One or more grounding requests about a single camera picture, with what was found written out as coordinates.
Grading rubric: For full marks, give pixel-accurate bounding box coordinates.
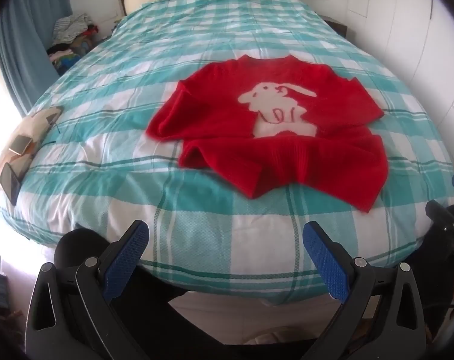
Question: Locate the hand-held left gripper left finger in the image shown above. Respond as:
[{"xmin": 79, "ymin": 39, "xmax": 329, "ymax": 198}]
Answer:
[{"xmin": 24, "ymin": 220, "xmax": 150, "ymax": 360}]

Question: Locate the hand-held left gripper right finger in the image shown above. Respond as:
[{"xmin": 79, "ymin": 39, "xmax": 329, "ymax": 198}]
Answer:
[{"xmin": 304, "ymin": 221, "xmax": 426, "ymax": 360}]

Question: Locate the red sweater with white rabbit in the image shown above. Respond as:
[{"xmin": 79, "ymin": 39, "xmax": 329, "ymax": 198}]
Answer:
[{"xmin": 146, "ymin": 54, "xmax": 389, "ymax": 212}]

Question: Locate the pile of mixed clothes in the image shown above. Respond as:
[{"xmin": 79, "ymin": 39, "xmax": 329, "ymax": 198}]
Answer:
[{"xmin": 47, "ymin": 12, "xmax": 100, "ymax": 76}]

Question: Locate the white mattress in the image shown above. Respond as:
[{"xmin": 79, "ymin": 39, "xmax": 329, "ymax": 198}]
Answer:
[{"xmin": 170, "ymin": 290, "xmax": 342, "ymax": 346}]

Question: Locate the dark phone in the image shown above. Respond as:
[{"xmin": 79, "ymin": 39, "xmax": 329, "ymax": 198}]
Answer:
[{"xmin": 0, "ymin": 163, "xmax": 22, "ymax": 206}]

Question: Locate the beige patterned pillow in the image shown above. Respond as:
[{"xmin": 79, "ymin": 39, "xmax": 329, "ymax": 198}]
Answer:
[{"xmin": 0, "ymin": 106, "xmax": 64, "ymax": 203}]

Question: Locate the white wardrobe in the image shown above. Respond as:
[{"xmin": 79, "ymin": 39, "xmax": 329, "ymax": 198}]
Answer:
[{"xmin": 347, "ymin": 0, "xmax": 454, "ymax": 121}]

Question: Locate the teal checked blanket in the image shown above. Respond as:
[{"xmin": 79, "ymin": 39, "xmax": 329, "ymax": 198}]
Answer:
[{"xmin": 0, "ymin": 0, "xmax": 454, "ymax": 304}]

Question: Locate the dark nightstand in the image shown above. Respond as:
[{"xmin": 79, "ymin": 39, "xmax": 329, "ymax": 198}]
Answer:
[{"xmin": 320, "ymin": 15, "xmax": 348, "ymax": 39}]

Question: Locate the blue curtain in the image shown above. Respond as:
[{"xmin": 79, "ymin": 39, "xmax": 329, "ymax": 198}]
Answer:
[{"xmin": 0, "ymin": 0, "xmax": 74, "ymax": 117}]

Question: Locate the dark thin cable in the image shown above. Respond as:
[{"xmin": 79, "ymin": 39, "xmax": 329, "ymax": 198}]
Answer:
[{"xmin": 45, "ymin": 114, "xmax": 60, "ymax": 145}]

